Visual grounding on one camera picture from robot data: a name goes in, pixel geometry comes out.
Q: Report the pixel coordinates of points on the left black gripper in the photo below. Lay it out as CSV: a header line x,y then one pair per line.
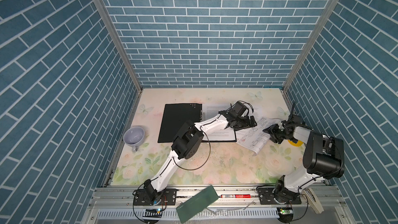
x,y
246,124

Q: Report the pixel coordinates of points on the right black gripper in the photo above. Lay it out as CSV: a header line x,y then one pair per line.
x,y
272,129

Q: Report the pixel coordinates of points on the technical drawing paper sheet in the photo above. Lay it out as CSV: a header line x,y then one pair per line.
x,y
254,138

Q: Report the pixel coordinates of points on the orange black file folder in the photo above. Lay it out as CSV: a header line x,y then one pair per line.
x,y
175,115

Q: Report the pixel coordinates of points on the text printed paper sheet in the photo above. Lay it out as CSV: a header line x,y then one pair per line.
x,y
217,133

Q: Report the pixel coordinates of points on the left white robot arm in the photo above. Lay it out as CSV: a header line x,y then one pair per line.
x,y
187,142

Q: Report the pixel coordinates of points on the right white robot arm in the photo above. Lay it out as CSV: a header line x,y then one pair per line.
x,y
323,157

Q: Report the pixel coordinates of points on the yellow pen cup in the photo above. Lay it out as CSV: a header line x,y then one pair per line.
x,y
296,144

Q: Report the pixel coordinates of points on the red marker pen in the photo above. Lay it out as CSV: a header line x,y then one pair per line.
x,y
236,196

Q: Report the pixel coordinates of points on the beige stapler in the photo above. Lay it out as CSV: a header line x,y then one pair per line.
x,y
313,200

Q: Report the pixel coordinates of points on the grey ceramic mug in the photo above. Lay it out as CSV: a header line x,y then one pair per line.
x,y
134,137

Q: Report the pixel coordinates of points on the green board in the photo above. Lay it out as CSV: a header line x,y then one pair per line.
x,y
196,204

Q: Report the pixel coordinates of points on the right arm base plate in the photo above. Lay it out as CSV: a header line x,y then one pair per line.
x,y
269,196

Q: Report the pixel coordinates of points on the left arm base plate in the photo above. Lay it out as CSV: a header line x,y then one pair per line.
x,y
142,198

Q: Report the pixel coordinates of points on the aluminium front rail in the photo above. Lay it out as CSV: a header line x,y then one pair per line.
x,y
123,197

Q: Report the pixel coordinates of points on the aluminium corner frame post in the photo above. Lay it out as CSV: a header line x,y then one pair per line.
x,y
329,7

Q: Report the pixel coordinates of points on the left aluminium frame post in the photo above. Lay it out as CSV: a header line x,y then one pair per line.
x,y
101,8

